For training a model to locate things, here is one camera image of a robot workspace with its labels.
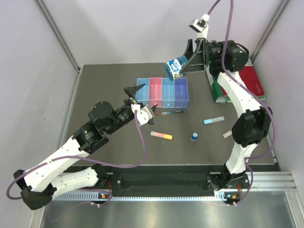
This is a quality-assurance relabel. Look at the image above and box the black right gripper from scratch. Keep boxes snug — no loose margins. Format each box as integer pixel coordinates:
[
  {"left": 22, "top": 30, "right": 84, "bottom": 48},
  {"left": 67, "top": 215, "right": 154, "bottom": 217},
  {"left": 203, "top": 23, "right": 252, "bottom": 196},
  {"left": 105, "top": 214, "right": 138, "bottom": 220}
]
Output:
[{"left": 174, "top": 39, "right": 236, "bottom": 76}]

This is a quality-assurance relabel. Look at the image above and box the blue end drawer bin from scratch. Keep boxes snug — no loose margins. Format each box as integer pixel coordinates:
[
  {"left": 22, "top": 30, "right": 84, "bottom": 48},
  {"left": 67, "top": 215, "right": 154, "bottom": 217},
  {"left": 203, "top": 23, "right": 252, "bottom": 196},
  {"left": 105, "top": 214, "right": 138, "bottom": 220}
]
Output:
[{"left": 136, "top": 78, "right": 150, "bottom": 105}]

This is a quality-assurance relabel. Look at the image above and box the blue round jar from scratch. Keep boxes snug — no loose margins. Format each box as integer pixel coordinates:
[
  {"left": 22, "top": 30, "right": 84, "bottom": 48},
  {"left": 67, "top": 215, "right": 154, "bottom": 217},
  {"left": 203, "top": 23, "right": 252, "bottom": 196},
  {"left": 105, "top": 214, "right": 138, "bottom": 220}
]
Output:
[{"left": 165, "top": 56, "right": 188, "bottom": 81}]

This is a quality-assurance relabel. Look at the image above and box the pink plastic drawer bin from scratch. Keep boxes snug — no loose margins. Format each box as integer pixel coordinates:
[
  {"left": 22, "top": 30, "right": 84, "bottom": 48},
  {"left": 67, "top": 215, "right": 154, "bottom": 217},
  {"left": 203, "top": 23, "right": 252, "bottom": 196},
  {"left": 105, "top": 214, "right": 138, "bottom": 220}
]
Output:
[{"left": 149, "top": 77, "right": 162, "bottom": 107}]

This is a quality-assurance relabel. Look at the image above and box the light blue drawer bin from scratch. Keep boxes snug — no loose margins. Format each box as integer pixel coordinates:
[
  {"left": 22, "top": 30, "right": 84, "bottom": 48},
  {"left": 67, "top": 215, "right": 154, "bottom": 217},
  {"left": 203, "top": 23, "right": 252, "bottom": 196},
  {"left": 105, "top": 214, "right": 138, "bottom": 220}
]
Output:
[{"left": 162, "top": 78, "right": 176, "bottom": 108}]

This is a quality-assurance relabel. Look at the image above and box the green lever arch binder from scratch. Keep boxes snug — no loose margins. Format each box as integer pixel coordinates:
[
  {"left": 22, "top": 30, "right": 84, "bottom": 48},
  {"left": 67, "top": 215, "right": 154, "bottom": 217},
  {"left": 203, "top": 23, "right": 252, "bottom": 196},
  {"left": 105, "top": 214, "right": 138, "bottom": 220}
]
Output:
[{"left": 206, "top": 66, "right": 266, "bottom": 104}]

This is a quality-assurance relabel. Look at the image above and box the red folder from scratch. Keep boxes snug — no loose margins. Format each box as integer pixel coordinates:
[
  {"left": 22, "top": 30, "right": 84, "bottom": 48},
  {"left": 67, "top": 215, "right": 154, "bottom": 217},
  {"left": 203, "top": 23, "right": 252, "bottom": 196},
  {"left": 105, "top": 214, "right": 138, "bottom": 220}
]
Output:
[{"left": 239, "top": 58, "right": 266, "bottom": 100}]

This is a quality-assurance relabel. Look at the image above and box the purple plastic drawer bin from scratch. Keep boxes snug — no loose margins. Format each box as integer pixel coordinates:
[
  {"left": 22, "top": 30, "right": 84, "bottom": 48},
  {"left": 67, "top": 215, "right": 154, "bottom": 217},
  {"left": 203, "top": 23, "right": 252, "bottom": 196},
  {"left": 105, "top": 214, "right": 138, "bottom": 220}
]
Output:
[{"left": 175, "top": 78, "right": 190, "bottom": 108}]

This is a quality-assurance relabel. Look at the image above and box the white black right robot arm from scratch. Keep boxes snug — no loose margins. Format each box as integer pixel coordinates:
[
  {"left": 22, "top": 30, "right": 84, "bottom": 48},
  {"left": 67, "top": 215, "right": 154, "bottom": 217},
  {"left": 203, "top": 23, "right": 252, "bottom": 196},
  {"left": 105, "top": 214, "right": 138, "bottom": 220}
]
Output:
[{"left": 180, "top": 38, "right": 272, "bottom": 190}]

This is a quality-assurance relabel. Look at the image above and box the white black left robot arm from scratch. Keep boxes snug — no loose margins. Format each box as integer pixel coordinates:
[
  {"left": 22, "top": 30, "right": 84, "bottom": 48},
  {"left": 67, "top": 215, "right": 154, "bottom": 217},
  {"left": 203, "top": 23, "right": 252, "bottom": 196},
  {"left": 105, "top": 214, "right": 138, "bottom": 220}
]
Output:
[{"left": 14, "top": 84, "right": 157, "bottom": 210}]

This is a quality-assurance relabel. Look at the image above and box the pink orange highlighter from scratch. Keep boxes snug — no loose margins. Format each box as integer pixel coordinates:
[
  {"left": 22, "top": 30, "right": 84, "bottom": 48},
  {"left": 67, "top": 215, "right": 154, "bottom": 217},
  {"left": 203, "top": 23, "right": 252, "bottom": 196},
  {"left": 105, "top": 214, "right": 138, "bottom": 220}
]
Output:
[{"left": 150, "top": 131, "right": 173, "bottom": 140}]

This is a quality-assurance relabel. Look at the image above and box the blue clear pen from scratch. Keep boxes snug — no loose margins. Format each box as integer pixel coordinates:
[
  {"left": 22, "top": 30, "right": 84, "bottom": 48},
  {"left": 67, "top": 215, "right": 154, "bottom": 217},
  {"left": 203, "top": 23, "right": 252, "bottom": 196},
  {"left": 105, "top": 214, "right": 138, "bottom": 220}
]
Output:
[{"left": 161, "top": 110, "right": 186, "bottom": 115}]

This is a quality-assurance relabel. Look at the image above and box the blue white highlighter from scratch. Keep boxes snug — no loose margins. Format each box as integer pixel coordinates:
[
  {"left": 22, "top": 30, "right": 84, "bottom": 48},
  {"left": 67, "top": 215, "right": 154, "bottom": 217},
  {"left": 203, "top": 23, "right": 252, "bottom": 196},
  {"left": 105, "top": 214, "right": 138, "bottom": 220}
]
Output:
[{"left": 203, "top": 116, "right": 225, "bottom": 124}]

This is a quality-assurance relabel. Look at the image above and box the white eraser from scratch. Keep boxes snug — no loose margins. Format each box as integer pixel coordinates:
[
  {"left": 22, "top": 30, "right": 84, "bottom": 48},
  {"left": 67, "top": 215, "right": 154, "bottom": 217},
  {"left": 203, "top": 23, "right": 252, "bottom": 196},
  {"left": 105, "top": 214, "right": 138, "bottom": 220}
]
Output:
[{"left": 223, "top": 131, "right": 232, "bottom": 138}]

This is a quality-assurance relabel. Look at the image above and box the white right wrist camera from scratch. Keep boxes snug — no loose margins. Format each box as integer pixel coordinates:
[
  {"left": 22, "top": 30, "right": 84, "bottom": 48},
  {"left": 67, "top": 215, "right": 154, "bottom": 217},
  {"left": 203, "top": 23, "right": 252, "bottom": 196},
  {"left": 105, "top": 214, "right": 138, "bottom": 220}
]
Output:
[{"left": 189, "top": 14, "right": 210, "bottom": 39}]

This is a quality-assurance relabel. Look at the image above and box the aluminium frame rail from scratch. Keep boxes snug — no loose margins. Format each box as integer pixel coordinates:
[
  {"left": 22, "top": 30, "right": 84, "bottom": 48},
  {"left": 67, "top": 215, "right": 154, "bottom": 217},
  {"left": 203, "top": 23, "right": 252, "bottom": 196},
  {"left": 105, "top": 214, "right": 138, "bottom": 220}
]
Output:
[{"left": 33, "top": 0, "right": 83, "bottom": 72}]

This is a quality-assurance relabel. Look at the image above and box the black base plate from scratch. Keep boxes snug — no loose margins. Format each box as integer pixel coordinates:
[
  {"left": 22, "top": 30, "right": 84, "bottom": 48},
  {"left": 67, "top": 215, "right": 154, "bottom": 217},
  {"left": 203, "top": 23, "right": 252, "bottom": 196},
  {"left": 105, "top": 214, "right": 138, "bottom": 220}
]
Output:
[{"left": 71, "top": 165, "right": 250, "bottom": 192}]

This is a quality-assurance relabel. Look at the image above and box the grey slotted cable duct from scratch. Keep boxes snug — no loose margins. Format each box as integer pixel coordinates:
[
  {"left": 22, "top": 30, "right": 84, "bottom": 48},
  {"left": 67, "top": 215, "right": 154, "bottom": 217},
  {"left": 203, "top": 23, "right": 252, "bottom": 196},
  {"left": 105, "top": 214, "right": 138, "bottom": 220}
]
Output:
[{"left": 53, "top": 191, "right": 239, "bottom": 203}]

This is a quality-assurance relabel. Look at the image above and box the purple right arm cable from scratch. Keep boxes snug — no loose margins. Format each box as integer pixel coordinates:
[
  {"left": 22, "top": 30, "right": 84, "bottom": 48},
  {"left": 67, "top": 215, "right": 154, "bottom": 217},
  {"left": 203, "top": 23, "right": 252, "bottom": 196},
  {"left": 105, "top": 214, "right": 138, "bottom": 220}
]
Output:
[{"left": 206, "top": 0, "right": 277, "bottom": 206}]

